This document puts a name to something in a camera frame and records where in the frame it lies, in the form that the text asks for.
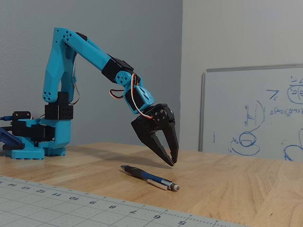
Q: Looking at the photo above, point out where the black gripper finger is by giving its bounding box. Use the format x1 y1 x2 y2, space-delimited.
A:
141 131 175 167
161 122 179 164

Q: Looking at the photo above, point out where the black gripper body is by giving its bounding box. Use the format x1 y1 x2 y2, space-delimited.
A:
131 103 176 140

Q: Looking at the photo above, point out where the blue and black pen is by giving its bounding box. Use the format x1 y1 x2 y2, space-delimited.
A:
120 165 180 192

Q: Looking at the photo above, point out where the whiteboard with blue drawings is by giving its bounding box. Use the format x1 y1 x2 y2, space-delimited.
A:
198 63 303 163

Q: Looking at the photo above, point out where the grey cutting mat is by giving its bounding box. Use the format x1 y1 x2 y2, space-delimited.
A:
0 175 248 227

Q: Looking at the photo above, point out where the dark blue table clamp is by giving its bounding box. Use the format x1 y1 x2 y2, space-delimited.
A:
0 127 25 151

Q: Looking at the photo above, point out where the wrist servo wire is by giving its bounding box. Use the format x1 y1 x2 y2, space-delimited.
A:
109 73 155 120

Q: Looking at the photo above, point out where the shoulder servo wire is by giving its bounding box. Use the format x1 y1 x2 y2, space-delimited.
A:
68 53 81 106

